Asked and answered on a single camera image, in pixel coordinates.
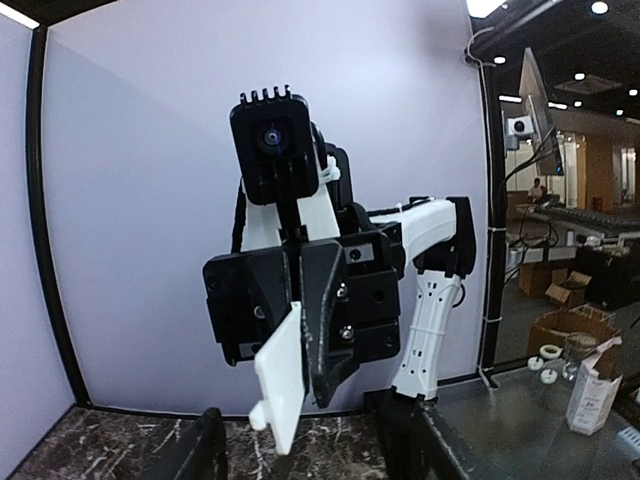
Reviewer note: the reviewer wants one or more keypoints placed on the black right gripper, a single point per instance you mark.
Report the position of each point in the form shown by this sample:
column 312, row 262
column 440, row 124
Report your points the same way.
column 349, row 296

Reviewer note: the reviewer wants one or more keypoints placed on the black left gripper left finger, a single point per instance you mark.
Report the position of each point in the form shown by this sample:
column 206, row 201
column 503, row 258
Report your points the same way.
column 199, row 454

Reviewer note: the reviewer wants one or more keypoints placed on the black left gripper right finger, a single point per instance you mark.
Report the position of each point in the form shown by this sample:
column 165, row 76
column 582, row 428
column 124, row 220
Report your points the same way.
column 414, row 437

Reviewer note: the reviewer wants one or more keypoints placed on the white battery cover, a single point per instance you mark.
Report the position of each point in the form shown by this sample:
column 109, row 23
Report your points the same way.
column 278, row 366

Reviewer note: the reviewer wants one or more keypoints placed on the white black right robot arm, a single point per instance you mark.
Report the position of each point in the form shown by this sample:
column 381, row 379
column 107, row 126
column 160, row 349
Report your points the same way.
column 439, row 252

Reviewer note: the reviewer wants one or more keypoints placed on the white carton bottle box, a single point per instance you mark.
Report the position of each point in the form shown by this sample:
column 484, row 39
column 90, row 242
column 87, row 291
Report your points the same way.
column 596, row 386

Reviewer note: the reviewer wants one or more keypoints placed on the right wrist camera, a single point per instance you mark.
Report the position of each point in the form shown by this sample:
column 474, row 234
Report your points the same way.
column 273, row 138

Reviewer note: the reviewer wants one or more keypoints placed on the black right corner frame post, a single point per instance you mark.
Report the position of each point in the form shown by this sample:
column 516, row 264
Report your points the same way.
column 496, row 225

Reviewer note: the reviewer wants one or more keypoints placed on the grey webcam on mount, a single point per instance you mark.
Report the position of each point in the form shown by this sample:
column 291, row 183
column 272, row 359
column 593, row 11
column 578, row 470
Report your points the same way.
column 516, row 129

